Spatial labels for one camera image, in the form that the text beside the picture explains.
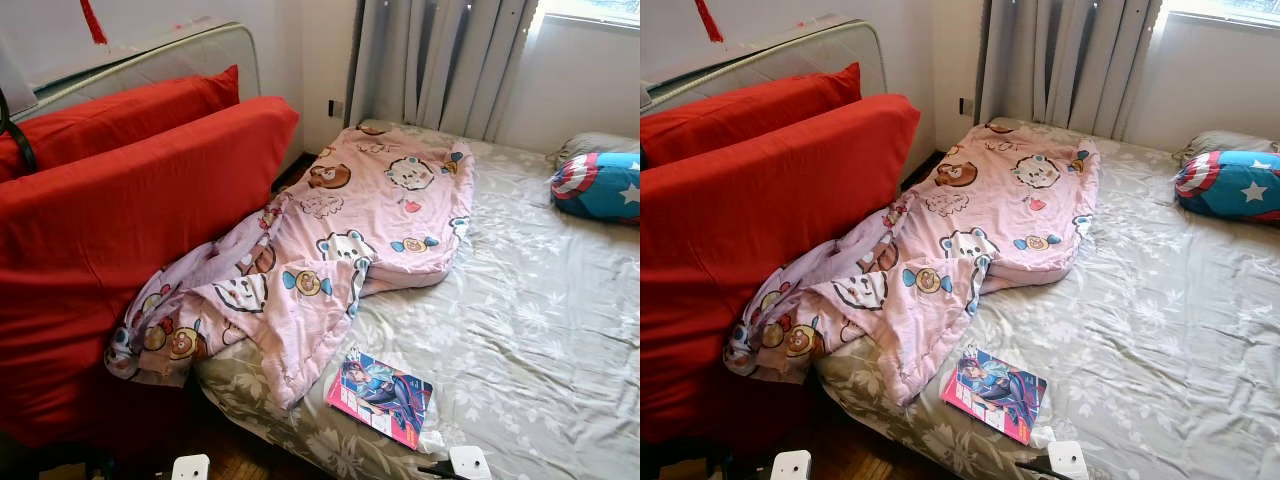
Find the grey pleated curtain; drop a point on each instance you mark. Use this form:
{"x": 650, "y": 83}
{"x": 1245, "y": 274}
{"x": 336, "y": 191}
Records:
{"x": 440, "y": 60}
{"x": 1070, "y": 60}

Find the colourful comic book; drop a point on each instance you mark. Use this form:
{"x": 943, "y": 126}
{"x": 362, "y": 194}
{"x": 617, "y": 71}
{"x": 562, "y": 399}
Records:
{"x": 1000, "y": 392}
{"x": 385, "y": 395}

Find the thin red covered cushion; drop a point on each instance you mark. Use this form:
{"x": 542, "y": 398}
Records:
{"x": 750, "y": 110}
{"x": 120, "y": 115}

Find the star and stripes bolster pillow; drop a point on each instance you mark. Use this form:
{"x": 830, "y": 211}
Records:
{"x": 600, "y": 190}
{"x": 1235, "y": 188}

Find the bright window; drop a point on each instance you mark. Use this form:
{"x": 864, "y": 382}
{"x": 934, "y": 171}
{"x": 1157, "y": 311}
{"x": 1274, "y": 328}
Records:
{"x": 600, "y": 8}
{"x": 1230, "y": 8}

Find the bed with grey floral sheet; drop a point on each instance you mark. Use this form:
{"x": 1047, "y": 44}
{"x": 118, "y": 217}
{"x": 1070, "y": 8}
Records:
{"x": 1150, "y": 320}
{"x": 520, "y": 320}

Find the pink cartoon bear quilt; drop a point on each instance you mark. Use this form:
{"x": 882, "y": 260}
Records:
{"x": 1000, "y": 210}
{"x": 370, "y": 210}

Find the brown cardboard box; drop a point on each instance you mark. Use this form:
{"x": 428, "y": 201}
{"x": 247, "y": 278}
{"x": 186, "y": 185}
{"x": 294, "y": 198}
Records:
{"x": 60, "y": 472}
{"x": 680, "y": 470}

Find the flat grey pillow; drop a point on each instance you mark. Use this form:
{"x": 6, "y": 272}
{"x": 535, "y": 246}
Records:
{"x": 595, "y": 145}
{"x": 1225, "y": 143}

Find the white tissue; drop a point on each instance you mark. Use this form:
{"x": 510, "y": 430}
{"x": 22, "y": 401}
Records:
{"x": 1043, "y": 437}

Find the thick red covered mattress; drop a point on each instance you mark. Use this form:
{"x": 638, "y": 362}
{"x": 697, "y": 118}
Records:
{"x": 120, "y": 220}
{"x": 760, "y": 220}

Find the red hanging tassel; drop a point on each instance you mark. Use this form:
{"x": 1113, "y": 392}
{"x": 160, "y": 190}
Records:
{"x": 708, "y": 20}
{"x": 93, "y": 22}

